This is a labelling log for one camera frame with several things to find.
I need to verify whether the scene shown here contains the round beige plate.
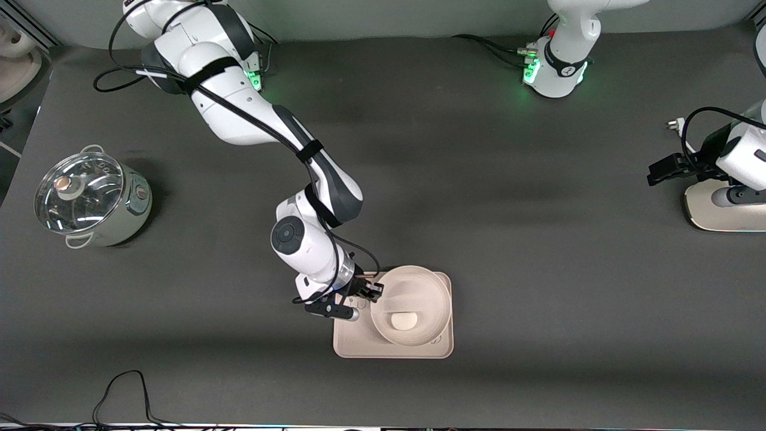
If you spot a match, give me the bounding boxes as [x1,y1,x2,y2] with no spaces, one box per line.
[369,265,452,348]

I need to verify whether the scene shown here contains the beige rectangular tray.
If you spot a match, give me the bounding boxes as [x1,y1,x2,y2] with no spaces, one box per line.
[333,271,454,359]

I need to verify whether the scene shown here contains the cream toaster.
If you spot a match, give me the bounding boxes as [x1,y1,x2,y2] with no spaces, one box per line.
[683,176,766,232]

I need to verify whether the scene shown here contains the pale green electric pot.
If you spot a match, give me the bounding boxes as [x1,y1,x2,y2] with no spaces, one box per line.
[34,144,153,250]

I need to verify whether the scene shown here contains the glass pot lid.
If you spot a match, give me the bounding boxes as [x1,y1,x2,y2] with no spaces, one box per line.
[34,151,125,235]

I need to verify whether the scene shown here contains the beige round stand base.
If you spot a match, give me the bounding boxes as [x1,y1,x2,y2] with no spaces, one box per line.
[0,14,44,106]

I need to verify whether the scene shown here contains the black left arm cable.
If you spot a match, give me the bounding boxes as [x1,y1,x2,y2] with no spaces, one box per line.
[681,106,766,175]

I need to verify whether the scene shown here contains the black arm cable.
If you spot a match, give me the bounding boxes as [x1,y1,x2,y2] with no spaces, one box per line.
[92,0,382,306]
[681,106,766,175]

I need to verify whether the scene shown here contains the white toaster power cable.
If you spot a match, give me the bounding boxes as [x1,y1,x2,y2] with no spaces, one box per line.
[667,117,700,157]

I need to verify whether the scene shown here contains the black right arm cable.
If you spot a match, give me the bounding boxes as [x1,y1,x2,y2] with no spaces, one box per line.
[92,0,382,306]

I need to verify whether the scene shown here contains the black left arm base cables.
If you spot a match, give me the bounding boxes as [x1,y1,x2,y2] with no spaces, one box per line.
[451,15,561,68]

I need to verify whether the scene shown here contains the black arm base cables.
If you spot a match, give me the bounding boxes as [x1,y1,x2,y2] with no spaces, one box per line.
[247,23,281,75]
[451,15,561,68]

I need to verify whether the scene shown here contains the black cable on table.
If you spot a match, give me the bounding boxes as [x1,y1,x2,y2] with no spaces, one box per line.
[92,370,192,429]

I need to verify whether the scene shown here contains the black right arm base cables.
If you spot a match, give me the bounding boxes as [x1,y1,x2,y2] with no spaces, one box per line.
[247,23,281,75]

